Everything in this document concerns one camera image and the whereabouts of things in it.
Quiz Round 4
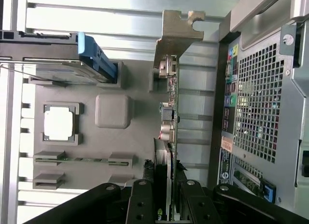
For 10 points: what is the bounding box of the grey open PC case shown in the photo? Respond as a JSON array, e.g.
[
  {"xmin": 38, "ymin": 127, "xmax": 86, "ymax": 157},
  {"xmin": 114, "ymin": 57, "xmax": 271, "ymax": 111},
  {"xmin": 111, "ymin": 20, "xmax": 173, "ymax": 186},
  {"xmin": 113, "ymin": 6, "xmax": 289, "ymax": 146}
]
[{"xmin": 207, "ymin": 0, "xmax": 309, "ymax": 224}]

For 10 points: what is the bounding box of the blue card retainer clip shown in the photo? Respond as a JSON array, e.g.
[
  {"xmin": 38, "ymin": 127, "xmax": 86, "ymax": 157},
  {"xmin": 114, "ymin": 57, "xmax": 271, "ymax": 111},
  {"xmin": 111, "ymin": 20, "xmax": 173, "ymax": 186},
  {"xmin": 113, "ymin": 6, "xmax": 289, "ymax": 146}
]
[{"xmin": 259, "ymin": 177, "xmax": 276, "ymax": 205}]

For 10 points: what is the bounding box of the orange sticker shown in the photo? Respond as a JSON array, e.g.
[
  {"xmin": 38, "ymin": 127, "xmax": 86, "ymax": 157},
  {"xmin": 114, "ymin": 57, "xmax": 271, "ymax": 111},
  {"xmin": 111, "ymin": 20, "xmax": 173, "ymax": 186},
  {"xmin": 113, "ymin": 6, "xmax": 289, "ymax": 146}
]
[{"xmin": 221, "ymin": 136, "xmax": 234, "ymax": 153}]

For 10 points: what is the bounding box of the silver CPU chip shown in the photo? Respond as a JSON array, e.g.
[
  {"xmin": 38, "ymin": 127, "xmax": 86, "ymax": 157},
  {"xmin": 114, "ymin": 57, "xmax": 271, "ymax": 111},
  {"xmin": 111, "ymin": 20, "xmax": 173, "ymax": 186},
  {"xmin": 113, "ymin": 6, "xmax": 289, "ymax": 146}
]
[{"xmin": 43, "ymin": 105, "xmax": 77, "ymax": 141}]

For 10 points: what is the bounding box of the black service label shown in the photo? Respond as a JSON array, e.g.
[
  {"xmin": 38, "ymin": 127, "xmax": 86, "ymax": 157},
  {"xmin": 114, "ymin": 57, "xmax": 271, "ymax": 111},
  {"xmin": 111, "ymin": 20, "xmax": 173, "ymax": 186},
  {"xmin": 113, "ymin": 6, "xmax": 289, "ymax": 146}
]
[{"xmin": 218, "ymin": 149, "xmax": 234, "ymax": 186}]

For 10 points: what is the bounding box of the green RAM stick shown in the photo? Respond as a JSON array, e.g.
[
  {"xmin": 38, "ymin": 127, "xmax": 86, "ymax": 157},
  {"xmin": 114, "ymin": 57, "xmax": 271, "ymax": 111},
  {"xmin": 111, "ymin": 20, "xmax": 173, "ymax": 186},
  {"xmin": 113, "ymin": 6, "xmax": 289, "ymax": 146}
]
[{"xmin": 33, "ymin": 156, "xmax": 129, "ymax": 163}]

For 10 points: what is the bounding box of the disk in blue carrier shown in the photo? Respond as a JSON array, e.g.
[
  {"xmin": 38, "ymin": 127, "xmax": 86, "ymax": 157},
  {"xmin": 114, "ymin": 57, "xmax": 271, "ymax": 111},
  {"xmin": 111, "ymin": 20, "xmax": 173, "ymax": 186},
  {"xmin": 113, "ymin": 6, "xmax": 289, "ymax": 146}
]
[{"xmin": 0, "ymin": 29, "xmax": 122, "ymax": 86}]

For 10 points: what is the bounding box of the grey parts rack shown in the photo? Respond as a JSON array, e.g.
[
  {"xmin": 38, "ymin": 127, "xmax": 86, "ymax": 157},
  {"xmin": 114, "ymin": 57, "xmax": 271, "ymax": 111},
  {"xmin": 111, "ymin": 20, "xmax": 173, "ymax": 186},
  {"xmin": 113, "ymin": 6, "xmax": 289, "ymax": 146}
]
[{"xmin": 28, "ymin": 61, "xmax": 170, "ymax": 190}]

